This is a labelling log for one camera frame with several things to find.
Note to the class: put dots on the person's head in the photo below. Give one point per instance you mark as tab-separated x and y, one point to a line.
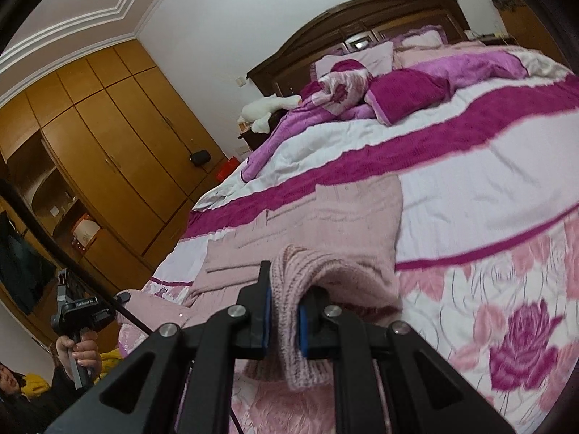
10	382

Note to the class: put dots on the person's left forearm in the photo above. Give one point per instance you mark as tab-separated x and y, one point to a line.
63	393

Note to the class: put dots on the rose print bed sheet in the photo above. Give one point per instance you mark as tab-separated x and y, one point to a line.
497	325

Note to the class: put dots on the dark wooden headboard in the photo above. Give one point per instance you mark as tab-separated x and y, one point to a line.
316	31

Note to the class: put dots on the red box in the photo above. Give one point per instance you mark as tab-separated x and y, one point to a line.
226	169

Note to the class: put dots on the wooden wardrobe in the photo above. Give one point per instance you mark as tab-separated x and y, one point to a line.
113	135

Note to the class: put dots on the small black bag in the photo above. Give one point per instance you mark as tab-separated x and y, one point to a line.
200	157

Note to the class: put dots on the white magenta striped blanket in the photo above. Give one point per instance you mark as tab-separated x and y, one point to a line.
452	153

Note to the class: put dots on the pink knit cardigan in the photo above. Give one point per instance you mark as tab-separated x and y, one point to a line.
343	217

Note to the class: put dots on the person's left hand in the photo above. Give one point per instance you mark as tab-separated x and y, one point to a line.
86	357

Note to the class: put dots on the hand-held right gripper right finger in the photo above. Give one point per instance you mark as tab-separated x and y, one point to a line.
304	330

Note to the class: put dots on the white wall switch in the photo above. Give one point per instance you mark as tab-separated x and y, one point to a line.
242	82

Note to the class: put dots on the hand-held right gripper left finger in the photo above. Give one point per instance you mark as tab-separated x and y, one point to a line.
268	321

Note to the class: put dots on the white plush toy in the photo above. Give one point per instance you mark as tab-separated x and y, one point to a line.
262	110

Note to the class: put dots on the dark hanging jacket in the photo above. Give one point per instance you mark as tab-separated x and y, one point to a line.
22	266

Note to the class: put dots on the dark wooden nightstand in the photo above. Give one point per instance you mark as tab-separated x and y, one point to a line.
255	138

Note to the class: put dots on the light pink pillow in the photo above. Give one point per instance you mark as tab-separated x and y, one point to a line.
420	38
362	56

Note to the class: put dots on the white orange box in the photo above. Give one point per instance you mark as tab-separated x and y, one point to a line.
85	234

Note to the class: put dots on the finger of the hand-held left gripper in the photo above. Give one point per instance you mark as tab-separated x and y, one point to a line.
123	300

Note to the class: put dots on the yellow garment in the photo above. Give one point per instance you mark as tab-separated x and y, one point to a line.
36	384

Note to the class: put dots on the folded magenta plush blanket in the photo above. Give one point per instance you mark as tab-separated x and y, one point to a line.
407	86

